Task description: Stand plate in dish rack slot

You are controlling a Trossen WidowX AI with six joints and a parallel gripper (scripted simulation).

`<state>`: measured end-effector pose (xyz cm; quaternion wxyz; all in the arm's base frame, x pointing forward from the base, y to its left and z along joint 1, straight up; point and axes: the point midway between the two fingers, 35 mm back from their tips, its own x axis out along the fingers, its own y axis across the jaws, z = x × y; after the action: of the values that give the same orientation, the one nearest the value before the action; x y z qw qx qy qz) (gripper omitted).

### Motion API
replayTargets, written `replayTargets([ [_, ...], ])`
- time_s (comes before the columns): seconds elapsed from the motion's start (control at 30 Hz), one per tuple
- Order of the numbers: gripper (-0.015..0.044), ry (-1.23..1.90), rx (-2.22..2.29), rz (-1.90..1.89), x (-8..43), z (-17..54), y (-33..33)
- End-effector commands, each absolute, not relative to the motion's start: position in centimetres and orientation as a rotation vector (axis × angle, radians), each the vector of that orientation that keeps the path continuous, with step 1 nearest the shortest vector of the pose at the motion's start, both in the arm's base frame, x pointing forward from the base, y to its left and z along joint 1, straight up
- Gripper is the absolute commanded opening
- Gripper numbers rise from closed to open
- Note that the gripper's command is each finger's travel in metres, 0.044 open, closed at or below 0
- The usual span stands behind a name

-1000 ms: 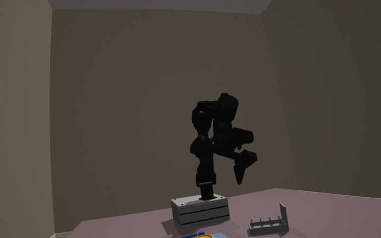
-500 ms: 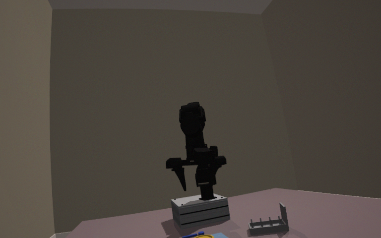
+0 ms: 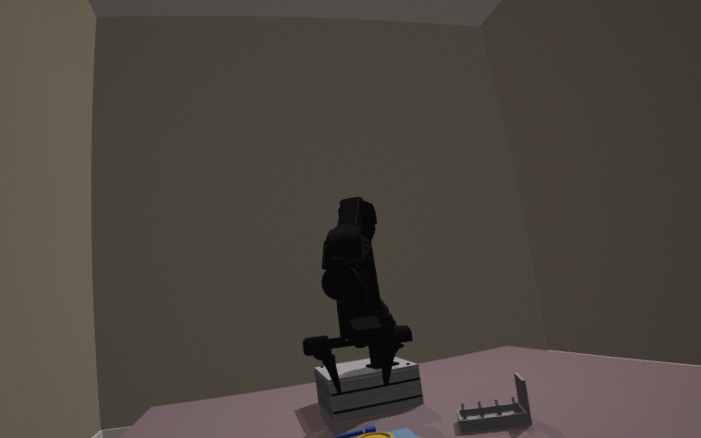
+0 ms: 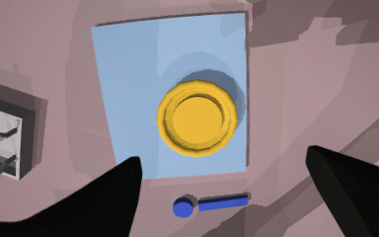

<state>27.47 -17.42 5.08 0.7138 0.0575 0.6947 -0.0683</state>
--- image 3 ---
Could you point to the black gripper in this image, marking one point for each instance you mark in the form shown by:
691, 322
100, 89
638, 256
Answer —
320, 347

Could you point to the light blue flat mat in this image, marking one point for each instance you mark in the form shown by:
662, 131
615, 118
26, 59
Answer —
403, 433

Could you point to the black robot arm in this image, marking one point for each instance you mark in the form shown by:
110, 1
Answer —
351, 275

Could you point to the dark grey dish rack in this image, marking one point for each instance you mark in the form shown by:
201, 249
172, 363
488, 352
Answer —
497, 416

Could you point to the yellow round plate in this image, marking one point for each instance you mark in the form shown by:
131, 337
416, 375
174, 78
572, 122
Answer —
376, 435

